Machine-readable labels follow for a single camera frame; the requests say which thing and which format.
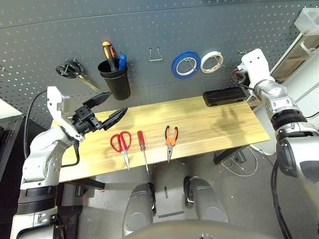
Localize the grey robot torso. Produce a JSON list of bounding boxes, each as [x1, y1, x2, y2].
[[127, 219, 252, 239]]

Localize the silver left robot leg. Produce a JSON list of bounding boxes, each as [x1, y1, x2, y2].
[[122, 182, 157, 237]]

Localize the white floor cable loop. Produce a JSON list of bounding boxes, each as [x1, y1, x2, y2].
[[221, 146, 259, 177]]

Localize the long black floor tape strip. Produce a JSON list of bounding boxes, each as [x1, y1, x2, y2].
[[158, 211, 185, 219]]

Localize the red handled scissors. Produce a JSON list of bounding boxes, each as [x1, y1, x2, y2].
[[110, 131, 132, 171]]

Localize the metal wire pliers holder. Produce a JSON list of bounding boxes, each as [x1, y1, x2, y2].
[[149, 47, 163, 62]]

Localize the silver right robot leg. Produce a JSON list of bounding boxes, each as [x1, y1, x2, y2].
[[183, 175, 229, 224]]

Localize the black plastic tool case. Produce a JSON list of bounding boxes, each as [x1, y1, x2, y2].
[[203, 86, 247, 107]]

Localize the white side surface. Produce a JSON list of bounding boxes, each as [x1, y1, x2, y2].
[[0, 98, 23, 120]]

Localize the white pegboard frame post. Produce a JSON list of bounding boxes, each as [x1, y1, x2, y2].
[[269, 32, 306, 75]]

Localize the orange black needle-nose pliers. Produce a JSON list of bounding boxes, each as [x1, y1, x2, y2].
[[164, 125, 179, 164]]

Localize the black table support bracket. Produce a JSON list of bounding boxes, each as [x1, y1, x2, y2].
[[213, 146, 247, 165], [63, 178, 105, 190]]

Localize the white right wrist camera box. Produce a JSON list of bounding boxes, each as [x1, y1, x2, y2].
[[240, 48, 272, 89]]

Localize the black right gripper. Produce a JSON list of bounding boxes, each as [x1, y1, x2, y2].
[[233, 72, 251, 87]]

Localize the translucent plastic bin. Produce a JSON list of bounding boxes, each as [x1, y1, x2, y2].
[[294, 7, 319, 35]]

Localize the black handled scissors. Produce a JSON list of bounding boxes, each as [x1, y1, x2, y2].
[[55, 58, 100, 92]]

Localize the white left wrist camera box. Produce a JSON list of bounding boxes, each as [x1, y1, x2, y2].
[[46, 86, 84, 142]]

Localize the white plastic hook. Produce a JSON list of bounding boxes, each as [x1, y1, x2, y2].
[[300, 42, 319, 54]]

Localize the black right shoulder cable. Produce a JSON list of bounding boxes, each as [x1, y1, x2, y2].
[[271, 159, 292, 239]]

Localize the grey metal pegboard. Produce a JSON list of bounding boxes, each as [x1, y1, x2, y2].
[[0, 0, 306, 129]]

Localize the silver robot leg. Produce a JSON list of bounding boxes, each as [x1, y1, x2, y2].
[[183, 175, 229, 224], [122, 182, 157, 237]]

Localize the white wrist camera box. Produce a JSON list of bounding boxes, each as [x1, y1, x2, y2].
[[240, 48, 272, 89], [46, 86, 84, 142]]

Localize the blue tape roll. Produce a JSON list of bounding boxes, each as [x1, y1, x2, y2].
[[171, 51, 201, 79]]

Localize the red handled screwdriver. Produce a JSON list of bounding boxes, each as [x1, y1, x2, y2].
[[137, 130, 150, 174]]

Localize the black side rack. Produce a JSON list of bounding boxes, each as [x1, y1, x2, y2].
[[0, 114, 25, 180]]

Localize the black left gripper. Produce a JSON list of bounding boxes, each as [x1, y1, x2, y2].
[[71, 91, 128, 135]]

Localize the white tape roll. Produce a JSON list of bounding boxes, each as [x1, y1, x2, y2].
[[200, 51, 224, 74]]

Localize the orange black handled screwdriver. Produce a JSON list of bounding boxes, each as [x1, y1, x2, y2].
[[102, 41, 120, 72]]

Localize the blue handled tool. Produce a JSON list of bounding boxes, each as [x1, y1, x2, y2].
[[118, 53, 127, 70]]

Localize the black plastic cup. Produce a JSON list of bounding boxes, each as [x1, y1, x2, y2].
[[97, 58, 132, 101]]

